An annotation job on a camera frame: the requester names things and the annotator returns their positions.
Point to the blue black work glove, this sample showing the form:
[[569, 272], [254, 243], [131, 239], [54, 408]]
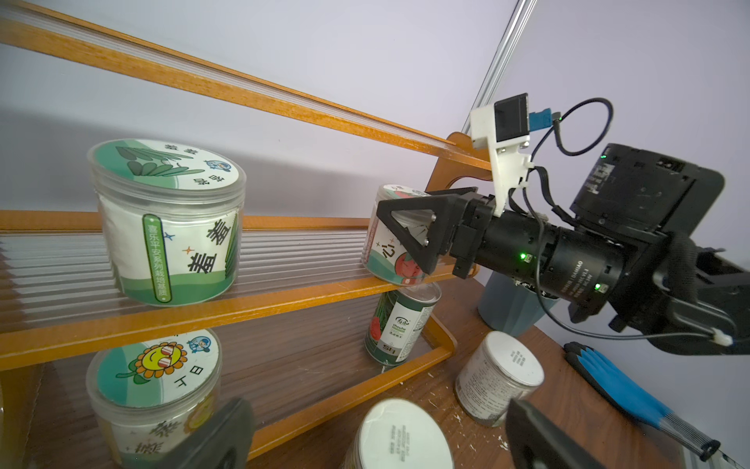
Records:
[[628, 397]]

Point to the strawberry seed jar red label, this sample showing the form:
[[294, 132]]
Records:
[[383, 255]]

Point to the mimosa seed jar green label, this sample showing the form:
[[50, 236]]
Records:
[[172, 218]]

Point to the blue-grey plant pot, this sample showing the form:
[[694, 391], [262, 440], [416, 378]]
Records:
[[509, 306]]

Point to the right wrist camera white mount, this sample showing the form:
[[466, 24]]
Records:
[[504, 130]]

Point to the orange wooden three-tier shelf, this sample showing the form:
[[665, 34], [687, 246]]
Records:
[[56, 299]]

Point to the sunflower seed jar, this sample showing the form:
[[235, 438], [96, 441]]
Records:
[[148, 397]]

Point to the metal can green label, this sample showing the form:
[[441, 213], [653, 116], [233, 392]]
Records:
[[398, 321]]

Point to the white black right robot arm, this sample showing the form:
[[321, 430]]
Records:
[[625, 243]]

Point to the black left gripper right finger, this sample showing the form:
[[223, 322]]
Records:
[[536, 442]]

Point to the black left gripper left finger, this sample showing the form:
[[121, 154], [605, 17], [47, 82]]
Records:
[[224, 441]]

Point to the white-lid seed jar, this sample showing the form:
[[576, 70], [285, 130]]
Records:
[[396, 433], [500, 370]]

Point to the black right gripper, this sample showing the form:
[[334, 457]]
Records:
[[466, 227]]

